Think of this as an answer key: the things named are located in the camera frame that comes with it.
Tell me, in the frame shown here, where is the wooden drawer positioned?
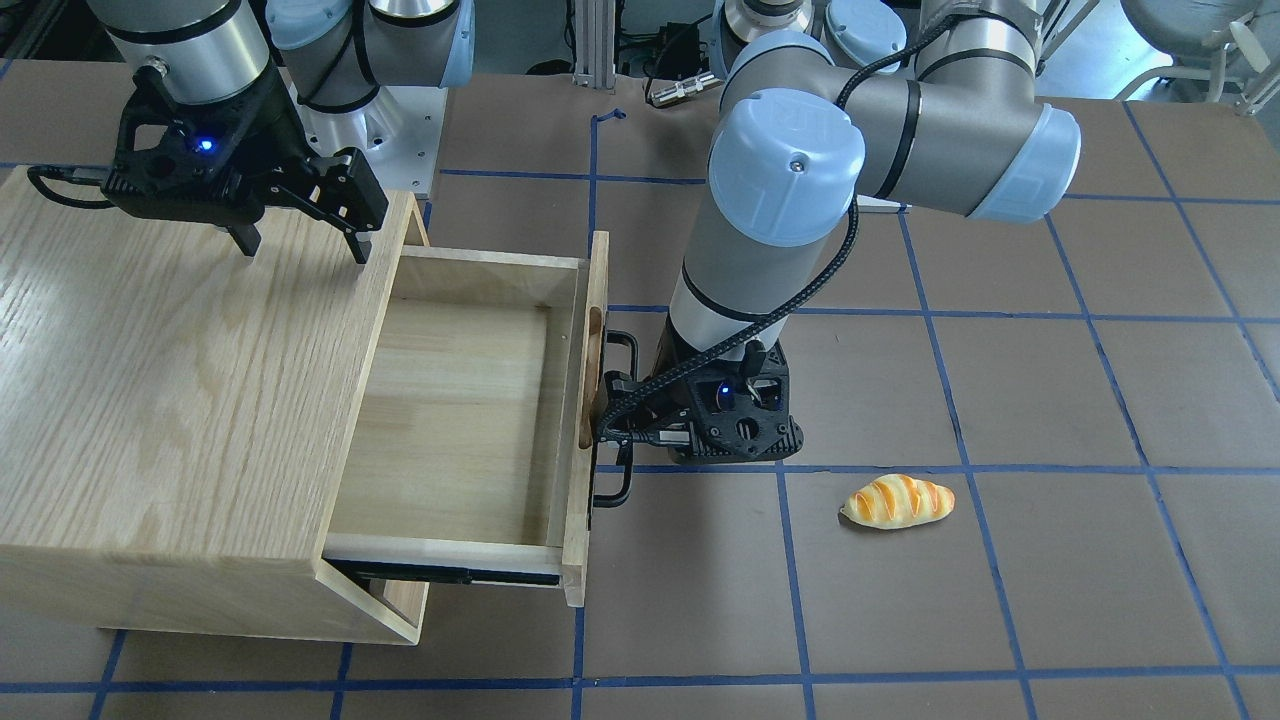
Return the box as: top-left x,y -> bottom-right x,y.
323,232 -> 609,607

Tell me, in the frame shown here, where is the black drawer handle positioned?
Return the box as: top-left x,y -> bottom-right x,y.
590,331 -> 641,509

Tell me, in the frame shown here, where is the toy bread loaf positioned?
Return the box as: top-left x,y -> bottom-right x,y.
838,474 -> 956,530

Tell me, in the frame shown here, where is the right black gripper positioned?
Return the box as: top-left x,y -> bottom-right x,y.
102,61 -> 389,264

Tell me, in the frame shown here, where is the aluminium frame post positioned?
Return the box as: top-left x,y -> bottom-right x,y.
571,0 -> 618,94

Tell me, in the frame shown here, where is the black braided cable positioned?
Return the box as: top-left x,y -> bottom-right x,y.
595,10 -> 966,441

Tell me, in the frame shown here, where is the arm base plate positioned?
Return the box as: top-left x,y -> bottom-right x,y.
297,86 -> 449,199

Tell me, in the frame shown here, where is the wooden drawer cabinet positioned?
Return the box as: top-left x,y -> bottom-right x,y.
1,172 -> 425,644

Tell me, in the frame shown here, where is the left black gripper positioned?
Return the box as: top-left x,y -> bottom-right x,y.
600,340 -> 804,465

